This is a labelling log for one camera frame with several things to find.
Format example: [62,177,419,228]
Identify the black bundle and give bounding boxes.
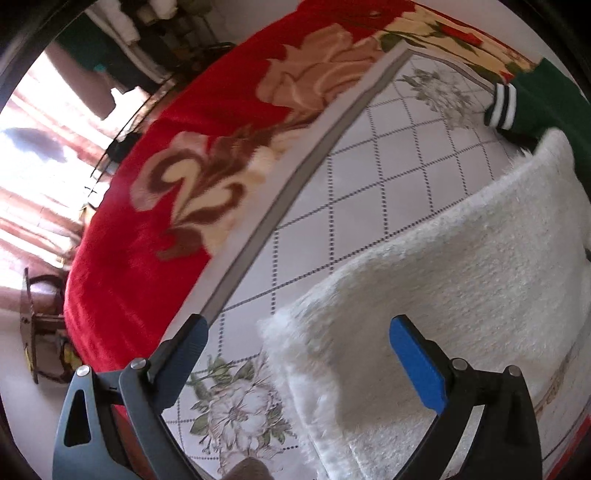
[108,134,144,161]

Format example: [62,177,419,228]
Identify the folded green garment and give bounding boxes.
[483,58,591,153]

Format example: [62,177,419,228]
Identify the pink curtain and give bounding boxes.
[0,51,116,278]

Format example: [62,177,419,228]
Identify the white knit jacket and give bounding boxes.
[257,129,591,480]

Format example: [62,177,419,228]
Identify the red floral blanket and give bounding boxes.
[65,0,591,480]

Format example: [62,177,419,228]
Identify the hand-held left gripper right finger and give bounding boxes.
[389,315,543,480]

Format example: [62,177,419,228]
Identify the dark wooden chair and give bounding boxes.
[20,268,71,385]

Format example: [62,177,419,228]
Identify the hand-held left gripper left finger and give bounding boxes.
[53,314,209,480]

